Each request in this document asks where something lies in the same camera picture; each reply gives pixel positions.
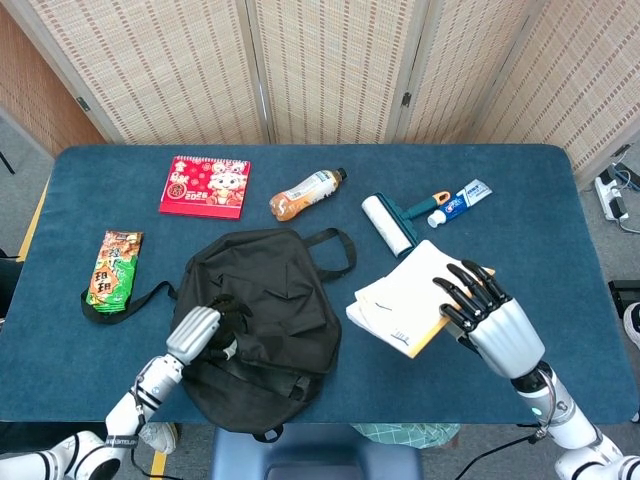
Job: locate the white yellow notebook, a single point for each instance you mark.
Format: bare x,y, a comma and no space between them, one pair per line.
400,295

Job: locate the green checked cloth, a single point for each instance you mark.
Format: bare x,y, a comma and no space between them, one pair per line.
405,432

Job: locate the white black shoe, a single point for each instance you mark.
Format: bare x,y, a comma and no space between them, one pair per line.
634,325

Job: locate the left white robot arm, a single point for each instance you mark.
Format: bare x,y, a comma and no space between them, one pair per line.
150,387

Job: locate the white sneaker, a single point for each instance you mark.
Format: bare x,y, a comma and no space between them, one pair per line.
161,437

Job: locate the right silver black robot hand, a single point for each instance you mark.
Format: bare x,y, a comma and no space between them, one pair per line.
505,337

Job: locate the red desk calendar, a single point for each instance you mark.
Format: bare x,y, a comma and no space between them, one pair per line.
205,187

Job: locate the blue white toothpaste tube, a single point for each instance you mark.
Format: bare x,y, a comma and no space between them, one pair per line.
462,202

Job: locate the blue felt table cover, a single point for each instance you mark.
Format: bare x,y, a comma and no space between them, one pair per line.
525,240

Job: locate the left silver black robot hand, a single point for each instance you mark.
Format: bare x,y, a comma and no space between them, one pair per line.
192,332

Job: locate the orange drink bottle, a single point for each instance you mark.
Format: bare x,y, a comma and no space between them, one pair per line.
305,192

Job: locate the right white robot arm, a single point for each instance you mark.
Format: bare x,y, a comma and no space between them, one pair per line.
575,425

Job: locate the white power strip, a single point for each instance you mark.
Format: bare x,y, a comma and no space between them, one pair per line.
607,195

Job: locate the beige woven screen panel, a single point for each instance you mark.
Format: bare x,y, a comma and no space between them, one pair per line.
165,70
450,75
575,75
330,70

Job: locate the black fabric backpack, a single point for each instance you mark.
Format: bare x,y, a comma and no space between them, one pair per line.
280,310

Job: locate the black box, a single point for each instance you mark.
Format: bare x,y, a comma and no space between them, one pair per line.
622,292

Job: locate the blue padded robot base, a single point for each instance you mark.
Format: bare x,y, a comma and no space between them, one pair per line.
310,450

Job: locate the black screen hinge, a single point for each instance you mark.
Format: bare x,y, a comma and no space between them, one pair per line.
83,104
406,99

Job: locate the green snack bag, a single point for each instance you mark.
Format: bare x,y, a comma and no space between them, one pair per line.
112,270

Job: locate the black object beside table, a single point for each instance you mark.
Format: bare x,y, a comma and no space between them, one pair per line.
7,285

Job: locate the brown woven screen panel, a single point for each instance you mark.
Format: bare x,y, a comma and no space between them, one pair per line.
35,90

